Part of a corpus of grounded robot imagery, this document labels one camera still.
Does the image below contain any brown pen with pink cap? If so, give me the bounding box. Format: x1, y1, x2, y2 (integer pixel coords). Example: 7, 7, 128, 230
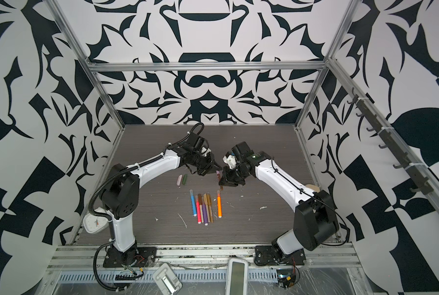
216, 170, 223, 191

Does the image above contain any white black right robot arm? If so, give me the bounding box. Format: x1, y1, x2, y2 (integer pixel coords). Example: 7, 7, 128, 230
219, 142, 340, 266

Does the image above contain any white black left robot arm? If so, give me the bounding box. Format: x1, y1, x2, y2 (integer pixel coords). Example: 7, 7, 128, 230
83, 132, 217, 266

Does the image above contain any brown capped cream pen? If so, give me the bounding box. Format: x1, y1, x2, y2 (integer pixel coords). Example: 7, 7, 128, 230
198, 194, 206, 224

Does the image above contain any gold tan capped pen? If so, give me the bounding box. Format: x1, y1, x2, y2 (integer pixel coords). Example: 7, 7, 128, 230
205, 193, 214, 223

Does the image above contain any blue highlighter pen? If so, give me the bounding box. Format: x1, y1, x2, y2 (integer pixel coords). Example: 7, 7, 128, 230
189, 189, 198, 217

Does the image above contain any orange highlighter pen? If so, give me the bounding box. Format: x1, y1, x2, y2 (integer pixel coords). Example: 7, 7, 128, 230
216, 190, 223, 219

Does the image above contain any purple highlighter pen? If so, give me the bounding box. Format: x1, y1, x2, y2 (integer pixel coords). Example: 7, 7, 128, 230
202, 197, 209, 226

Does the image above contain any pink red highlighter pen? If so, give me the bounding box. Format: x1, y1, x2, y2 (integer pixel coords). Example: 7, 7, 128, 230
196, 195, 202, 224

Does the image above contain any beige foam block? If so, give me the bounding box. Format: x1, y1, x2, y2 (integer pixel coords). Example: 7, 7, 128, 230
306, 184, 321, 192

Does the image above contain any white rectangular tablet device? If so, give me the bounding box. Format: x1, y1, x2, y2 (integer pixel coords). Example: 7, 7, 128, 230
226, 258, 249, 295

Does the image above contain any small circuit board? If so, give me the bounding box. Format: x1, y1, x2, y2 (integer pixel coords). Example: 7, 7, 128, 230
277, 267, 301, 289

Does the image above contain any white square clock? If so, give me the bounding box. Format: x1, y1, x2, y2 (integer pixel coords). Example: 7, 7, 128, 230
83, 212, 109, 234

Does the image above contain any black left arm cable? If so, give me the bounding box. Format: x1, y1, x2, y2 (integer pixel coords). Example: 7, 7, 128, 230
92, 241, 132, 292

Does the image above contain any white clamp bracket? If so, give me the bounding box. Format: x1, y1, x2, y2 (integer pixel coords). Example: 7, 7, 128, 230
152, 263, 182, 295

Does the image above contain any black wall hook rail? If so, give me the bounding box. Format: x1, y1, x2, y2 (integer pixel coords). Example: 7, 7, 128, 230
349, 90, 434, 195

